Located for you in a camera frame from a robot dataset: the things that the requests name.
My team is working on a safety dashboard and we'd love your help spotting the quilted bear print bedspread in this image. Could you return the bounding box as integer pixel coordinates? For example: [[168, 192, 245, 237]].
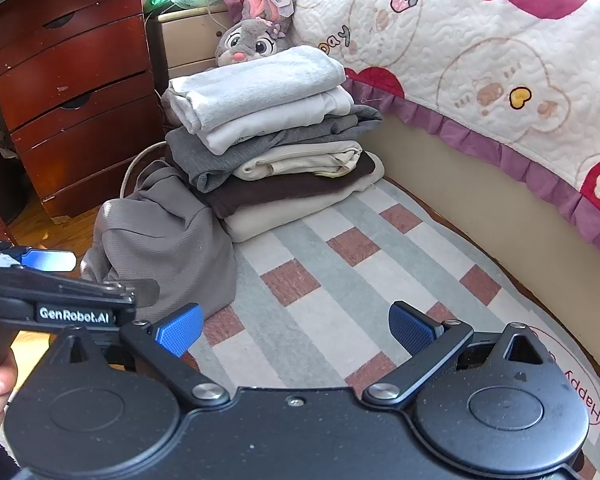
[[280, 0, 600, 263]]

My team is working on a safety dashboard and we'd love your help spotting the grey rabbit plush toy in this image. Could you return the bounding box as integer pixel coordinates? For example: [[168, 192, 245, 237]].
[[215, 0, 301, 69]]

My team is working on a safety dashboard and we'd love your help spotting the beige nightstand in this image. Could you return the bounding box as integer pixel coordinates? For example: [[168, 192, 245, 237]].
[[157, 7, 242, 82]]

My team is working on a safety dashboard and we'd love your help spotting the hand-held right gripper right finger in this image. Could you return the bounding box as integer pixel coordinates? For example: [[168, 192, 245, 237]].
[[362, 301, 563, 407]]

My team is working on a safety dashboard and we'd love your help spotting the red-brown wooden drawer chest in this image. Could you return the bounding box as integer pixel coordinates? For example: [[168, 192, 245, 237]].
[[0, 0, 170, 219]]

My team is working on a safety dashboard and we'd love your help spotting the beige mattress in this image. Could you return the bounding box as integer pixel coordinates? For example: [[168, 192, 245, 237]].
[[347, 100, 600, 378]]

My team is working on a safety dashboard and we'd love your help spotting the stack of folded clothes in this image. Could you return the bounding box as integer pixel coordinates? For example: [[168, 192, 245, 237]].
[[161, 45, 386, 244]]

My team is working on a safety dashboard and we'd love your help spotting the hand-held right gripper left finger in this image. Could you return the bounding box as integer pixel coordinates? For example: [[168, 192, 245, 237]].
[[47, 302, 232, 408]]

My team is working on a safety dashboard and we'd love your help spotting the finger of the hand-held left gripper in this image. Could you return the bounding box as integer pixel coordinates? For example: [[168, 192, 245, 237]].
[[55, 279, 160, 307], [10, 245, 77, 272]]

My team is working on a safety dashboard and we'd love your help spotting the grey knit sweater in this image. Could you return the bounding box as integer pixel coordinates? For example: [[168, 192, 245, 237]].
[[82, 160, 239, 319]]

